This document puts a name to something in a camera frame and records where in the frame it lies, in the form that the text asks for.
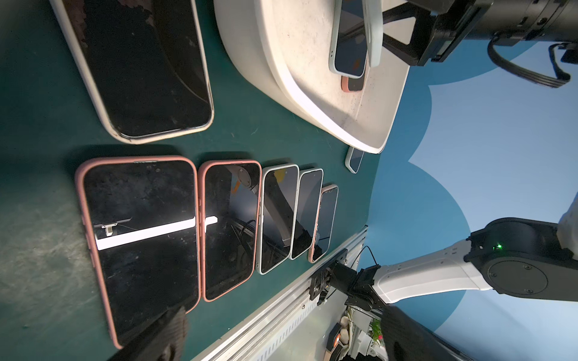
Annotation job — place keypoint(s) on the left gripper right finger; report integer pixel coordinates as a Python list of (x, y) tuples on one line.
[(408, 340)]

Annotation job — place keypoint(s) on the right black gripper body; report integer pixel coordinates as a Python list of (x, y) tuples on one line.
[(440, 35)]

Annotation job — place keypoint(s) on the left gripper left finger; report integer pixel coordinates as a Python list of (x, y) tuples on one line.
[(164, 339)]

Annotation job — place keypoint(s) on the phone blue case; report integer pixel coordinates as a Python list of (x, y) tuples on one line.
[(348, 50)]

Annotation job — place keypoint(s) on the phone rose case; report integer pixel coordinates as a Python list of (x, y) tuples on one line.
[(352, 85)]

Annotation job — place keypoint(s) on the phone salmon case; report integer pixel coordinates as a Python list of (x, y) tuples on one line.
[(354, 159)]

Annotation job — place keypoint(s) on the phone coral case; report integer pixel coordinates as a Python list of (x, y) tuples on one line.
[(140, 216)]

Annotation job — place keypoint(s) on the white plastic storage box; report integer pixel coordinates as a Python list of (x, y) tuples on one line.
[(283, 48)]

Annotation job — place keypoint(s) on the phone beige case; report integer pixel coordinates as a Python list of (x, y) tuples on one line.
[(325, 223)]

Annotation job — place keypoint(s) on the phone light pink case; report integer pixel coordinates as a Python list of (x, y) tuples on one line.
[(310, 187)]

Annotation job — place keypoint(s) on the phone white case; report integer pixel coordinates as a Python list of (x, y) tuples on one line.
[(278, 203)]

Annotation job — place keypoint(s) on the phone cream case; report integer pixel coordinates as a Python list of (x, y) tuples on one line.
[(143, 64)]

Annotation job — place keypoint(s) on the phone grey case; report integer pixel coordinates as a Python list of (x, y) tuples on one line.
[(373, 24)]

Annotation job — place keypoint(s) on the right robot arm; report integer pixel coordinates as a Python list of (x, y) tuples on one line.
[(513, 256)]

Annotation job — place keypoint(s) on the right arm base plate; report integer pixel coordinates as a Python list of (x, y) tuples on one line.
[(320, 280)]

